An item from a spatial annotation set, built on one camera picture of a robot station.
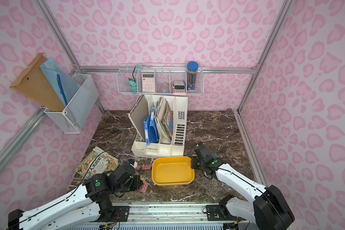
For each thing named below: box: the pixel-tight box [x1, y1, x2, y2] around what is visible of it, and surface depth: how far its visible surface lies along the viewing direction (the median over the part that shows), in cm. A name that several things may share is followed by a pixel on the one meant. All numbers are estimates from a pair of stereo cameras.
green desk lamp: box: [127, 64, 144, 93], surface depth 92 cm
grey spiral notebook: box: [127, 94, 149, 142], surface depth 90 cm
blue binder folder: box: [143, 106, 158, 146], surface depth 87 cm
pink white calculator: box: [141, 72, 155, 93], surface depth 97 cm
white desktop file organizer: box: [131, 94, 189, 159], surface depth 96 cm
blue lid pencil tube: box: [186, 61, 199, 92], surface depth 87 cm
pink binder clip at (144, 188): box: [140, 182, 149, 194], surface depth 76 cm
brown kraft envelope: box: [10, 52, 66, 113], surface depth 70 cm
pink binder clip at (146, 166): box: [142, 164, 151, 170], surface depth 90 cm
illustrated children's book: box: [74, 146, 121, 180], surface depth 92 cm
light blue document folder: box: [39, 57, 81, 107], surface depth 71 cm
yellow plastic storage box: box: [151, 156, 196, 186], surface depth 88 cm
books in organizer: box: [155, 96, 174, 144], surface depth 92 cm
